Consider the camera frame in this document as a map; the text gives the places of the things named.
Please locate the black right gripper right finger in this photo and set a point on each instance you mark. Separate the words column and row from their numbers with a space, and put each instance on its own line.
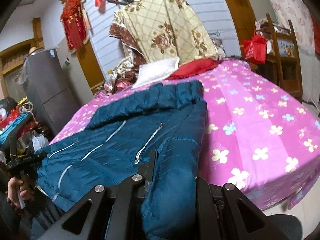
column 224, row 212

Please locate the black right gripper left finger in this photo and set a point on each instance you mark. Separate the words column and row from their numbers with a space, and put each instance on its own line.
column 108, row 212

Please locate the blue quilted down jacket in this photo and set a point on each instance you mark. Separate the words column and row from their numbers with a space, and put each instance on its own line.
column 167, row 119

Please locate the person's left hand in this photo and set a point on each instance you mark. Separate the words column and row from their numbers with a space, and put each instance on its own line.
column 19, row 188

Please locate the cluttered pile of items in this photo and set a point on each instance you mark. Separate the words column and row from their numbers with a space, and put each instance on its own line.
column 18, row 121

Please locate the pink floral bed sheet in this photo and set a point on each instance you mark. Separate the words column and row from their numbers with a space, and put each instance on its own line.
column 256, row 136

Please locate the grey refrigerator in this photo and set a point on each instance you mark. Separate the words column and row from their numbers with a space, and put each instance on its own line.
column 56, row 85

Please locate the red fringed cloth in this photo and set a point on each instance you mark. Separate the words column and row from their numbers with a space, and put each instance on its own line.
column 193, row 68

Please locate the white pillow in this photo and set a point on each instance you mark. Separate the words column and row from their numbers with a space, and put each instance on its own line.
column 156, row 71

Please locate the wooden shelf rack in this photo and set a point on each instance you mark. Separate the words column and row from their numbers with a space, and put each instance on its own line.
column 282, row 65

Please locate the brown floral blanket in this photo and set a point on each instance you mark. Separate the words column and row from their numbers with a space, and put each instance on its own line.
column 125, row 73

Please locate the red hanging knot ornament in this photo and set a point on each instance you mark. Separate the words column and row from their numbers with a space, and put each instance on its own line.
column 75, row 23

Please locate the red shopping bag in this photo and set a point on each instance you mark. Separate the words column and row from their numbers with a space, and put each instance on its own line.
column 255, row 49

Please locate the cream rose pattern quilt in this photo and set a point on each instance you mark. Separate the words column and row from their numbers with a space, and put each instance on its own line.
column 163, row 29

